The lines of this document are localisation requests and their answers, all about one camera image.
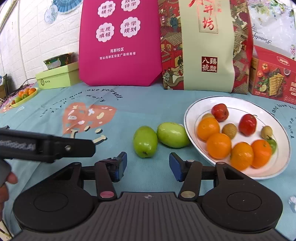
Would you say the orange mandarin two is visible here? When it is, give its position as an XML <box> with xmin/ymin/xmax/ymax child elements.
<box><xmin>206</xmin><ymin>133</ymin><xmax>232</xmax><ymax>160</ymax></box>

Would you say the orange mandarin one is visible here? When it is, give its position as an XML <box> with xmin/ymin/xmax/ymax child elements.
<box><xmin>197</xmin><ymin>118</ymin><xmax>220</xmax><ymax>141</ymax></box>

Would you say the orange mandarin four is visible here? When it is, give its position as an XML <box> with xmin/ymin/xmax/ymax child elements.
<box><xmin>230</xmin><ymin>142</ymin><xmax>254</xmax><ymax>171</ymax></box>

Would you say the brown longan one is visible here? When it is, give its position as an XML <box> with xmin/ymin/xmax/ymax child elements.
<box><xmin>222</xmin><ymin>123</ymin><xmax>237</xmax><ymax>140</ymax></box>

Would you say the brown longan two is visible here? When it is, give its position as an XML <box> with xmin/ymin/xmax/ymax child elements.
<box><xmin>202</xmin><ymin>113</ymin><xmax>215</xmax><ymax>119</ymax></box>

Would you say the red wax apple one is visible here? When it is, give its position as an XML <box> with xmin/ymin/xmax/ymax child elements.
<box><xmin>211</xmin><ymin>103</ymin><xmax>229</xmax><ymax>121</ymax></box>

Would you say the red wax apple two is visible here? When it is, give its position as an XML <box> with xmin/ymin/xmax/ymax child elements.
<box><xmin>238</xmin><ymin>114</ymin><xmax>257</xmax><ymax>137</ymax></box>

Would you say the orange mandarin three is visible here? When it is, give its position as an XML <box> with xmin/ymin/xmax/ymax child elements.
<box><xmin>251</xmin><ymin>140</ymin><xmax>272</xmax><ymax>169</ymax></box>

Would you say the person's left hand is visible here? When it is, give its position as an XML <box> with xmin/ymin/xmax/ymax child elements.
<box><xmin>0</xmin><ymin>172</ymin><xmax>18</xmax><ymax>219</ymax></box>

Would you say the green jujube upper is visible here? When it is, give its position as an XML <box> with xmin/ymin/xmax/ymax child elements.
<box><xmin>157</xmin><ymin>122</ymin><xmax>191</xmax><ymax>149</ymax></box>

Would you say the green jujube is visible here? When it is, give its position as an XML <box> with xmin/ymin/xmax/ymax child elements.
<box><xmin>133</xmin><ymin>126</ymin><xmax>158</xmax><ymax>158</ymax></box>
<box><xmin>157</xmin><ymin>122</ymin><xmax>191</xmax><ymax>149</ymax></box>

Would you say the yellow fruit tray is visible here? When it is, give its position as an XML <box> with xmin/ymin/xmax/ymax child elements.
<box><xmin>9</xmin><ymin>87</ymin><xmax>38</xmax><ymax>108</ymax></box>

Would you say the green jujube lower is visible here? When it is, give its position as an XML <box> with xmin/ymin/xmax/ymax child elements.
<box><xmin>133</xmin><ymin>126</ymin><xmax>158</xmax><ymax>158</ymax></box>

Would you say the blue printed tablecloth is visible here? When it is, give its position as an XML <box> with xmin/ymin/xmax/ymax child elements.
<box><xmin>1</xmin><ymin>82</ymin><xmax>295</xmax><ymax>240</ymax></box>

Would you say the light green box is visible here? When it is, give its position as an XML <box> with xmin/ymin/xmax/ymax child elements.
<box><xmin>36</xmin><ymin>62</ymin><xmax>81</xmax><ymax>89</ymax></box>

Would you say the brown longan on plate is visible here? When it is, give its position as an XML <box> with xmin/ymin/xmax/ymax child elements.
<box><xmin>260</xmin><ymin>126</ymin><xmax>273</xmax><ymax>140</ymax></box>

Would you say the small green fruit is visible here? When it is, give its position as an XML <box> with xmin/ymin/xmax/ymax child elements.
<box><xmin>267</xmin><ymin>137</ymin><xmax>277</xmax><ymax>154</ymax></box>

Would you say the green patterned bowl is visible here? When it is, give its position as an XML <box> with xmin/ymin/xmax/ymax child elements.
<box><xmin>44</xmin><ymin>52</ymin><xmax>75</xmax><ymax>70</ymax></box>

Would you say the white oval plate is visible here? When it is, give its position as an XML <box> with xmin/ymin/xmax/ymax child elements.
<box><xmin>184</xmin><ymin>96</ymin><xmax>292</xmax><ymax>180</ymax></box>

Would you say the magenta fabric bag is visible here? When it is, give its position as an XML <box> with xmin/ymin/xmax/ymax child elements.
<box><xmin>79</xmin><ymin>1</ymin><xmax>162</xmax><ymax>86</ymax></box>

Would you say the red cracker box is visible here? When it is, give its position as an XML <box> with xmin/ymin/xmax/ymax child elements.
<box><xmin>249</xmin><ymin>45</ymin><xmax>295</xmax><ymax>104</ymax></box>

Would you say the red green paper bag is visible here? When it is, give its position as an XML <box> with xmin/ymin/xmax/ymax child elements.
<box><xmin>158</xmin><ymin>0</ymin><xmax>253</xmax><ymax>94</ymax></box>

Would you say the blue paper fan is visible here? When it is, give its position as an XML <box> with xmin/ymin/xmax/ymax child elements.
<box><xmin>53</xmin><ymin>0</ymin><xmax>83</xmax><ymax>14</ymax></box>

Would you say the white floral bag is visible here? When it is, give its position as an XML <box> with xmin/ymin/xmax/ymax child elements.
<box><xmin>247</xmin><ymin>1</ymin><xmax>295</xmax><ymax>59</ymax></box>

